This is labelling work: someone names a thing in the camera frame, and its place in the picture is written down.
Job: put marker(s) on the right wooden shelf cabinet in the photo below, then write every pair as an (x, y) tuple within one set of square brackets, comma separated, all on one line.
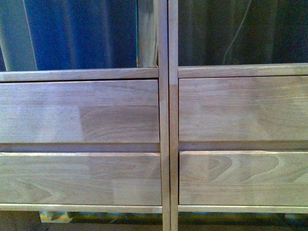
[(177, 72)]

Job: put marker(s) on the left upper wooden drawer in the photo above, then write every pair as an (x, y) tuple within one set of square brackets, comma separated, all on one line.
[(79, 112)]

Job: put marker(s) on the right upper wooden drawer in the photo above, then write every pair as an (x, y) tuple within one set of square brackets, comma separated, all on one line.
[(243, 109)]

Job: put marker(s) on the dark curtain backdrop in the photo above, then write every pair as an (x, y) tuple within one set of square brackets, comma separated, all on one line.
[(37, 35)]

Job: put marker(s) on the wooden shelf cabinet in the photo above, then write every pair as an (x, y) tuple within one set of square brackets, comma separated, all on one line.
[(25, 217), (177, 72)]

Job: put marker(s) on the right lower wooden drawer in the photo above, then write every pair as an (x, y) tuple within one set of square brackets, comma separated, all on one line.
[(243, 178)]

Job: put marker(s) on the wooden drawer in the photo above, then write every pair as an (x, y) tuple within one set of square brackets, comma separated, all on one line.
[(79, 112), (243, 178), (80, 178), (243, 109)]

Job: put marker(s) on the thick green-cover book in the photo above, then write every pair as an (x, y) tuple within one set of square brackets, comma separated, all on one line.
[(147, 33)]

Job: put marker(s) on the left wooden shelf cabinet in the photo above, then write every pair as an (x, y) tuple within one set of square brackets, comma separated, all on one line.
[(25, 217)]

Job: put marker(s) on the left lower wooden drawer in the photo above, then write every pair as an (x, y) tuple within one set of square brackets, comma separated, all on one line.
[(80, 178)]

